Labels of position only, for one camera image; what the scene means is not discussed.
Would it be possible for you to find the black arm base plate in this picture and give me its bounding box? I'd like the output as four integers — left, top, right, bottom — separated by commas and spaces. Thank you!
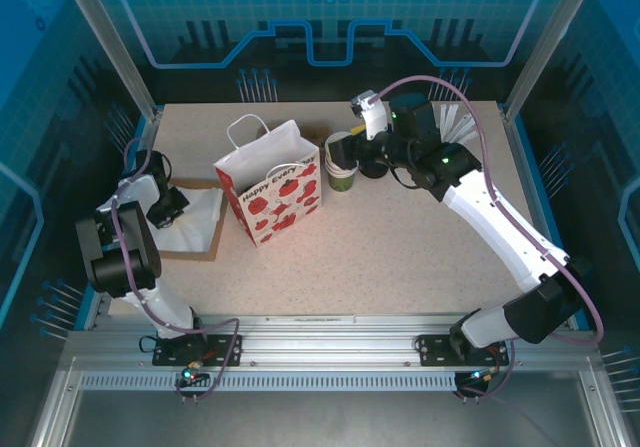
417, 334, 510, 367
151, 334, 245, 367

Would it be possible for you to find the white paper napkin stack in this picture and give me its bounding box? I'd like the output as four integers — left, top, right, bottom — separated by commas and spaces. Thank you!
152, 188, 225, 253

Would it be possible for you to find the aluminium frame post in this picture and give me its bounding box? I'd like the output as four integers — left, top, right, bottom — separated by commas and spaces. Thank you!
55, 0, 165, 122
501, 0, 587, 122

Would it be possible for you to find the small lit connector board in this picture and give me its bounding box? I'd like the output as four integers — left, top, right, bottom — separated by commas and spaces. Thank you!
180, 362, 210, 384
467, 368, 503, 386

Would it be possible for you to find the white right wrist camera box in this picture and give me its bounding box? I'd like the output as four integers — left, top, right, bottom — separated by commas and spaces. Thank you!
349, 89, 391, 142

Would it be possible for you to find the brown cardboard napkin tray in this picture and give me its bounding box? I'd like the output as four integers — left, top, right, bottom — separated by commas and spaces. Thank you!
157, 179, 230, 263

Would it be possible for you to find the slotted grey cable duct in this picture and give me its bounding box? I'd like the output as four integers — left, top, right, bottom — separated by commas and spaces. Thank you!
78, 372, 459, 393

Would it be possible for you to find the white red paper gift bag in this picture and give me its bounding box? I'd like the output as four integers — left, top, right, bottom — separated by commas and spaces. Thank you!
213, 114, 322, 251

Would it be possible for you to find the brown cardboard cup carrier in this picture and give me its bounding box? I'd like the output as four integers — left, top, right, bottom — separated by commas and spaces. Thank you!
255, 124, 332, 149

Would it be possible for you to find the aluminium mounting rail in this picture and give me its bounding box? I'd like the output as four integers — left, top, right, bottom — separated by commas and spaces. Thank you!
64, 313, 601, 368

